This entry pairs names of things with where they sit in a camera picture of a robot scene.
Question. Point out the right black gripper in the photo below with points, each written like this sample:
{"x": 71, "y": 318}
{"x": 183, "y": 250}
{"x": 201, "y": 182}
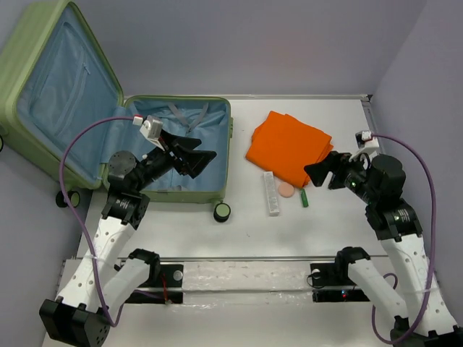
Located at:
{"x": 336, "y": 162}

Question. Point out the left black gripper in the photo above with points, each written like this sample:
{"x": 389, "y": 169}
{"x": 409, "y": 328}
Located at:
{"x": 198, "y": 159}

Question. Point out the small green tube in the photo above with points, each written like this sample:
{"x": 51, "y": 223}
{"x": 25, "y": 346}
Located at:
{"x": 304, "y": 198}

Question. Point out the round peach powder puff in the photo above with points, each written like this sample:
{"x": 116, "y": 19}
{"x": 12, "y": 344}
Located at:
{"x": 286, "y": 190}

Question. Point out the orange cloth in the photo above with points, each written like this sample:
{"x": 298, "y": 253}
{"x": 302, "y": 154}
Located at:
{"x": 284, "y": 145}

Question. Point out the white rectangular tube box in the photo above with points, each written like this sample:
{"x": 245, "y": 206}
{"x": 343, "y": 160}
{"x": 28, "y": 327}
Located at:
{"x": 271, "y": 194}

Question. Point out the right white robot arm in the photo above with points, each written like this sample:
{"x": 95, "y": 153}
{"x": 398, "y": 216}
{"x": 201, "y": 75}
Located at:
{"x": 419, "y": 312}

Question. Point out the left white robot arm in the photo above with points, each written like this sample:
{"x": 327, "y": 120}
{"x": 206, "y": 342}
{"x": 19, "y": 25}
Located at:
{"x": 91, "y": 303}

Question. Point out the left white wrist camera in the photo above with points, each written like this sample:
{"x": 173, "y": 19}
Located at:
{"x": 151, "y": 128}

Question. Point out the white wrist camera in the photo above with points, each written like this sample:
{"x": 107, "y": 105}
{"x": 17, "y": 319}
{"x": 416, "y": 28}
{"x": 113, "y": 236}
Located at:
{"x": 151, "y": 128}
{"x": 367, "y": 144}

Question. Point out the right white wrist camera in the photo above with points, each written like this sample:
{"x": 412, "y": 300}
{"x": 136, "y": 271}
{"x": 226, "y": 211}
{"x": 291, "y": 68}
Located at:
{"x": 367, "y": 144}

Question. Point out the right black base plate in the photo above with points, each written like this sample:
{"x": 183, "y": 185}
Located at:
{"x": 330, "y": 287}

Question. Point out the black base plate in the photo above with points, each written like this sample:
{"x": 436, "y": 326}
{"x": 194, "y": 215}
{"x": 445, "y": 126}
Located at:
{"x": 330, "y": 287}
{"x": 165, "y": 289}

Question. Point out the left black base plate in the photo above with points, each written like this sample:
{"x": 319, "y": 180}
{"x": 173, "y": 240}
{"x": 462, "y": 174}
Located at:
{"x": 165, "y": 289}

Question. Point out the aluminium rail across table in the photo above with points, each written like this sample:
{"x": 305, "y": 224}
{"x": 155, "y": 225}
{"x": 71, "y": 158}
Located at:
{"x": 248, "y": 259}

